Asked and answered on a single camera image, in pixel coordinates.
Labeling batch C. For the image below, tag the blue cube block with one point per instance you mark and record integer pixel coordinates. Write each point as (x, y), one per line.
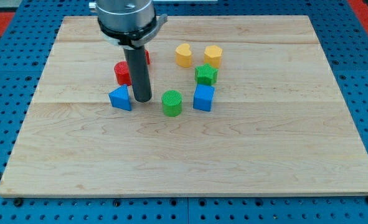
(203, 97)

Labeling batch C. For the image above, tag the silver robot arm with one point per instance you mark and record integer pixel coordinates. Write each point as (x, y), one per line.
(131, 24)

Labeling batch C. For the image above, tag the green star block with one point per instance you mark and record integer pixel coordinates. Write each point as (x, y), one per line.
(206, 74)

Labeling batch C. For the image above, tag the red block behind rod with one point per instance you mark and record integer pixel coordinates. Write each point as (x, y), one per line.
(147, 57)

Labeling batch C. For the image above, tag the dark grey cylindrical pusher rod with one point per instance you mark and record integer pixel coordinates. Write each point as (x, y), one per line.
(139, 74)

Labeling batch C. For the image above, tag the blue triangle block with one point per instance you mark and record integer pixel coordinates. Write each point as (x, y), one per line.
(119, 98)

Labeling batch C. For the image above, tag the yellow heart block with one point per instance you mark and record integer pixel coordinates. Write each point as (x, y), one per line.
(183, 55)

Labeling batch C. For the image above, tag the yellow hexagon block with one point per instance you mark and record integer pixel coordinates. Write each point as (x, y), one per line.
(213, 55)

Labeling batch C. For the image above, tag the red cylinder block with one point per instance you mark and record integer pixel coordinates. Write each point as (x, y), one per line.
(122, 73)

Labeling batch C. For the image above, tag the wooden board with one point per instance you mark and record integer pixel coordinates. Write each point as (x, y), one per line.
(278, 127)

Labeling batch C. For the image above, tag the green cylinder block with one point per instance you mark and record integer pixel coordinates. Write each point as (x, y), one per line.
(172, 103)

